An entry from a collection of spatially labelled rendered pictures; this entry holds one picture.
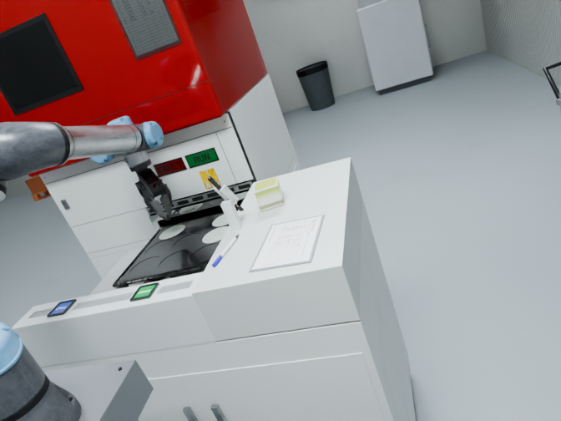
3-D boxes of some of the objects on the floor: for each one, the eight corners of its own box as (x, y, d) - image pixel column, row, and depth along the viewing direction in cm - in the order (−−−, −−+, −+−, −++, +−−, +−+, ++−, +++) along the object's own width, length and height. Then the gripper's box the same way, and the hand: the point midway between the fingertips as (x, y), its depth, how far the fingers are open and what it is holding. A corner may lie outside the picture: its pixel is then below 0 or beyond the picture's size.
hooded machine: (430, 69, 652) (406, -54, 586) (437, 78, 587) (411, -59, 521) (375, 87, 675) (346, -31, 610) (376, 97, 610) (345, -33, 545)
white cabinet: (207, 391, 207) (128, 251, 176) (411, 369, 179) (362, 196, 147) (149, 542, 151) (18, 375, 120) (433, 545, 123) (361, 327, 91)
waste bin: (339, 98, 692) (327, 58, 668) (337, 105, 649) (325, 63, 625) (310, 107, 706) (297, 68, 681) (306, 114, 663) (294, 73, 639)
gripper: (148, 156, 147) (174, 210, 155) (123, 168, 143) (151, 222, 151) (155, 158, 139) (182, 215, 148) (129, 170, 136) (159, 227, 144)
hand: (168, 217), depth 147 cm, fingers closed
